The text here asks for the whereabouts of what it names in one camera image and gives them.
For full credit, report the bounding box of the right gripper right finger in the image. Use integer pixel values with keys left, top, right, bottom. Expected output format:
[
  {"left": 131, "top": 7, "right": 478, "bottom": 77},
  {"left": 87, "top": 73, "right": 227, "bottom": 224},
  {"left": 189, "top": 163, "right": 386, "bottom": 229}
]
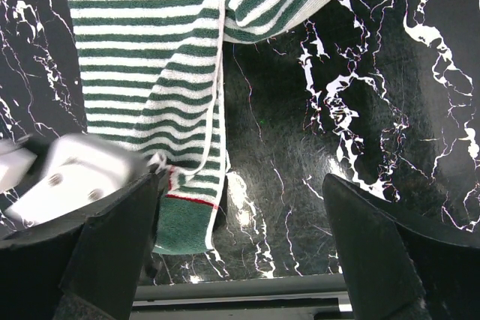
[{"left": 322, "top": 174, "right": 479, "bottom": 319}]

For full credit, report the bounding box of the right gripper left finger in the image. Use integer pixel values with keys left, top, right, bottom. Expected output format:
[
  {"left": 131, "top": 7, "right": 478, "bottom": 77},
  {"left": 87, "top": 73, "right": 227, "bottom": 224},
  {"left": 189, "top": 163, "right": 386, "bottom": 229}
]
[{"left": 1, "top": 175, "right": 159, "bottom": 319}]

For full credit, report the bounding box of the green white striped towel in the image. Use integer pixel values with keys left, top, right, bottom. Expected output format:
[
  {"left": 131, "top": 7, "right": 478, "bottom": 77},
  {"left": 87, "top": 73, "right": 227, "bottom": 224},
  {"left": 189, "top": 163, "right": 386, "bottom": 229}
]
[{"left": 68, "top": 0, "right": 331, "bottom": 255}]

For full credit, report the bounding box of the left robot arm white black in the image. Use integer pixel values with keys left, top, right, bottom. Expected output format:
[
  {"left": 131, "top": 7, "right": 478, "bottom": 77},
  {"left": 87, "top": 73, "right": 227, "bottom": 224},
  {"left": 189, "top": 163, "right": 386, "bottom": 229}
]
[{"left": 1, "top": 133, "right": 148, "bottom": 226}]

